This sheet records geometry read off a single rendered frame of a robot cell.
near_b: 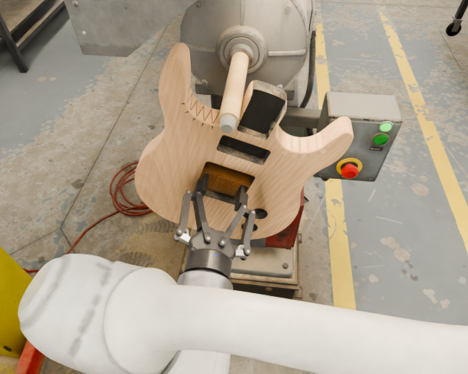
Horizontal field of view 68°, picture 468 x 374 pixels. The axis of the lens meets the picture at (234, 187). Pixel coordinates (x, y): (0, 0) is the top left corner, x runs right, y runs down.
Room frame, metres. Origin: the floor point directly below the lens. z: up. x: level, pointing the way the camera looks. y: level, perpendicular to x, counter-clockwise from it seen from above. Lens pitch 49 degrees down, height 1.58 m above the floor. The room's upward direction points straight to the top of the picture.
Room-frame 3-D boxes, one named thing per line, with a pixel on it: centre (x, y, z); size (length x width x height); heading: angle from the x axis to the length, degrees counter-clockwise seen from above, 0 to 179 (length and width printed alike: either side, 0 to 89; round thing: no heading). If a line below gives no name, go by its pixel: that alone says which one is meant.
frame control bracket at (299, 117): (0.72, -0.21, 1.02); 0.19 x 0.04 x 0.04; 84
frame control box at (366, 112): (0.71, -0.27, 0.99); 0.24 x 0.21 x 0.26; 174
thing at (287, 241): (0.87, -0.21, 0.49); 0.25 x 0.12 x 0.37; 174
